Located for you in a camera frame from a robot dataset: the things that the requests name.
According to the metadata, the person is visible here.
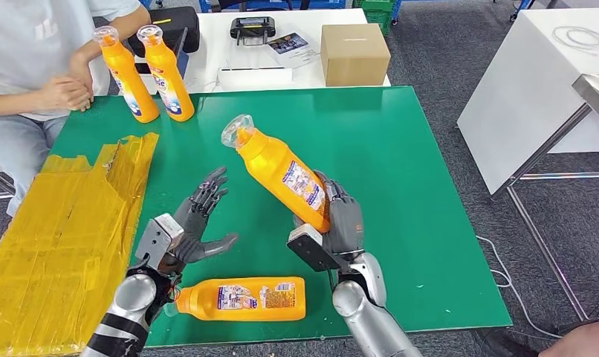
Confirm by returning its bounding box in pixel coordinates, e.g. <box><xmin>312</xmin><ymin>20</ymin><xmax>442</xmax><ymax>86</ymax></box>
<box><xmin>474</xmin><ymin>316</ymin><xmax>599</xmax><ymax>357</ymax></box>
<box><xmin>0</xmin><ymin>0</ymin><xmax>152</xmax><ymax>218</ymax></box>

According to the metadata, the white square table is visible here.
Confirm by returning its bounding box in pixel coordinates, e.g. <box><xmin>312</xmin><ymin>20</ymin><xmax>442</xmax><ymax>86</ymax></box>
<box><xmin>456</xmin><ymin>7</ymin><xmax>599</xmax><ymax>196</ymax></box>

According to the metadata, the black carry case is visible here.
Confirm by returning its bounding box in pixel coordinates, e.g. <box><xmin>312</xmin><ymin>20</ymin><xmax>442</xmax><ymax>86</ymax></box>
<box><xmin>93</xmin><ymin>6</ymin><xmax>201</xmax><ymax>59</ymax></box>

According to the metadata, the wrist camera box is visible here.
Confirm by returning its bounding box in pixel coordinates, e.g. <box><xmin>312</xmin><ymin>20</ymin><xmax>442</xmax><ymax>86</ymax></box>
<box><xmin>134</xmin><ymin>213</ymin><xmax>185</xmax><ymax>272</ymax></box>
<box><xmin>285</xmin><ymin>222</ymin><xmax>343</xmax><ymax>273</ymax></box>

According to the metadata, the green plastic crate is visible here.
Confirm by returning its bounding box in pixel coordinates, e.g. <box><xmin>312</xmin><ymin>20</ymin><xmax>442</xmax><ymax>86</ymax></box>
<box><xmin>352</xmin><ymin>0</ymin><xmax>398</xmax><ymax>36</ymax></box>

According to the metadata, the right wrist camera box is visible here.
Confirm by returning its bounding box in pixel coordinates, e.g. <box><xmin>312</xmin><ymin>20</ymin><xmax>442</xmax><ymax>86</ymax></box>
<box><xmin>285</xmin><ymin>222</ymin><xmax>343</xmax><ymax>273</ymax></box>

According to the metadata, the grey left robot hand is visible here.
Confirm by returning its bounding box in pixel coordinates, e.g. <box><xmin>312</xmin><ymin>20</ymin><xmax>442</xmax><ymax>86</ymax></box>
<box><xmin>171</xmin><ymin>166</ymin><xmax>240</xmax><ymax>265</ymax></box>

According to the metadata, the white flat box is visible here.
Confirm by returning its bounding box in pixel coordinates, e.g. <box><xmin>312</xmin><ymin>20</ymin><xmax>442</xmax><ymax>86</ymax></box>
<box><xmin>216</xmin><ymin>67</ymin><xmax>293</xmax><ymax>94</ymax></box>

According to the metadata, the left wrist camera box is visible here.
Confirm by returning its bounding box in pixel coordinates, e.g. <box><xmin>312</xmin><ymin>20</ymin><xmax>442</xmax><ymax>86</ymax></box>
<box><xmin>134</xmin><ymin>213</ymin><xmax>185</xmax><ymax>272</ymax></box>

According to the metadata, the coiled clear cable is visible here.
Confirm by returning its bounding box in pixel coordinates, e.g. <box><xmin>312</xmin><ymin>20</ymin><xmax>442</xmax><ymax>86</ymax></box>
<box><xmin>551</xmin><ymin>25</ymin><xmax>599</xmax><ymax>56</ymax></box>

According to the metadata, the orange detergent bottle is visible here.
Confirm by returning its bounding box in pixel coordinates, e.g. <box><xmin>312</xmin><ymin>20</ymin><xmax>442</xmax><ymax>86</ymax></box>
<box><xmin>163</xmin><ymin>276</ymin><xmax>307</xmax><ymax>322</ymax></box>
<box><xmin>91</xmin><ymin>25</ymin><xmax>161</xmax><ymax>124</ymax></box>
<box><xmin>220</xmin><ymin>114</ymin><xmax>331</xmax><ymax>234</ymax></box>
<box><xmin>135</xmin><ymin>25</ymin><xmax>195</xmax><ymax>123</ymax></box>

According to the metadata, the yellow taped cardboard sheet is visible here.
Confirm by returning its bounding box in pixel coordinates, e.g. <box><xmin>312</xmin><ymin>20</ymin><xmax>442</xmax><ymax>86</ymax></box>
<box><xmin>0</xmin><ymin>132</ymin><xmax>158</xmax><ymax>357</ymax></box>

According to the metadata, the printed booklet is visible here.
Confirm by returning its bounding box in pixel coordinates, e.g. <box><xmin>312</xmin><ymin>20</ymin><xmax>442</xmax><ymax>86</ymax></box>
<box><xmin>266</xmin><ymin>32</ymin><xmax>321</xmax><ymax>70</ymax></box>

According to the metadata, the brown cardboard box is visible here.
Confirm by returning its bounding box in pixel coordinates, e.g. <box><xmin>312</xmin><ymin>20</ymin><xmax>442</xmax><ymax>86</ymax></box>
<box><xmin>320</xmin><ymin>23</ymin><xmax>392</xmax><ymax>89</ymax></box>

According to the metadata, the white floor cable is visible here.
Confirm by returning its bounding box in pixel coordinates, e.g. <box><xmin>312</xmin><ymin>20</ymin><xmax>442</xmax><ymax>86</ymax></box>
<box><xmin>474</xmin><ymin>235</ymin><xmax>564</xmax><ymax>339</ymax></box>

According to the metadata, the black remote controller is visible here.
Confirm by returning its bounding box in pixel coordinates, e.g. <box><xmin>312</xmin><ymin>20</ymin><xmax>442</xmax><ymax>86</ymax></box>
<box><xmin>229</xmin><ymin>16</ymin><xmax>276</xmax><ymax>48</ymax></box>

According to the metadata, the dark blue tablet folio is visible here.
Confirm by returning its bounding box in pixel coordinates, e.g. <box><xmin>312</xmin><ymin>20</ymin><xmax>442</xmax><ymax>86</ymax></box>
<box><xmin>173</xmin><ymin>27</ymin><xmax>190</xmax><ymax>80</ymax></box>

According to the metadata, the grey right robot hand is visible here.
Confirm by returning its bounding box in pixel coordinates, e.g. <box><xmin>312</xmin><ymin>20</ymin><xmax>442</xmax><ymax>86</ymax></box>
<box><xmin>313</xmin><ymin>170</ymin><xmax>366</xmax><ymax>257</ymax></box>

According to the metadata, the white desk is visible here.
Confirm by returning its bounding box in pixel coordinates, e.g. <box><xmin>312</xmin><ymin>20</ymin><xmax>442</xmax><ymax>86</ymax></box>
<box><xmin>117</xmin><ymin>8</ymin><xmax>392</xmax><ymax>97</ymax></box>

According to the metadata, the stainless steel table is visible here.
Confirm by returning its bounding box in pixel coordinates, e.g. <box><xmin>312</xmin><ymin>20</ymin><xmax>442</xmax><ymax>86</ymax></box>
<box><xmin>491</xmin><ymin>72</ymin><xmax>599</xmax><ymax>322</ymax></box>

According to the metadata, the blue trolley leg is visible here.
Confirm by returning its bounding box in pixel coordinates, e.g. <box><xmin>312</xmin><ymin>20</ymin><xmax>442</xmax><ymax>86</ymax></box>
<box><xmin>509</xmin><ymin>0</ymin><xmax>533</xmax><ymax>22</ymax></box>

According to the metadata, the black office chair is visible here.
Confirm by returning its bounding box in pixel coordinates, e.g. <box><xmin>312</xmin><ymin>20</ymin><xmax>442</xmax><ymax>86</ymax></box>
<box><xmin>216</xmin><ymin>0</ymin><xmax>294</xmax><ymax>12</ymax></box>

